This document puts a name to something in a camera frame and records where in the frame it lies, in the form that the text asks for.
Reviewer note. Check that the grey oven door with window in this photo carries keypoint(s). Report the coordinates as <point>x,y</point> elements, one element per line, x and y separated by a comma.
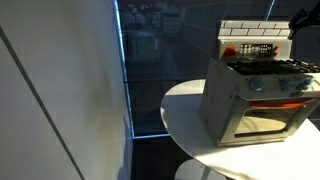
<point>266,121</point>

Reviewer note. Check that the small orange stove button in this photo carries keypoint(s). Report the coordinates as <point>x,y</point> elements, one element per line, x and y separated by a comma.
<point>276,48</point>
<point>276,53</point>

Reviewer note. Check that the blue stove knob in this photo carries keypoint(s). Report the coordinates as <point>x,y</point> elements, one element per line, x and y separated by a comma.
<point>288,83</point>
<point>256,84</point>
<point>305,82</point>

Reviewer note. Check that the black stove keypad panel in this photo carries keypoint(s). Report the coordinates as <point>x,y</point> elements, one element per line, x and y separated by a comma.
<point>256,50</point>

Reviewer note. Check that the red round stove knob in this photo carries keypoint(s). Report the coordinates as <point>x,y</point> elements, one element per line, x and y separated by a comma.
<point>230,51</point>

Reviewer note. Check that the black burner grate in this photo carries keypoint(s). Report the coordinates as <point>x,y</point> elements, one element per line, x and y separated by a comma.
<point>273,66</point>

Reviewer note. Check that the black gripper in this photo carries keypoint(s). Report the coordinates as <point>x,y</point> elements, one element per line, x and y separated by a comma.
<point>310,15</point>

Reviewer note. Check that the white table pedestal base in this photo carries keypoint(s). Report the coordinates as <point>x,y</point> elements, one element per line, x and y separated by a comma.
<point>191,170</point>

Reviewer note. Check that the grey toy stove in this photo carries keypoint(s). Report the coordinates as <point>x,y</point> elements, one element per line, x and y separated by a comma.
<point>220,106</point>

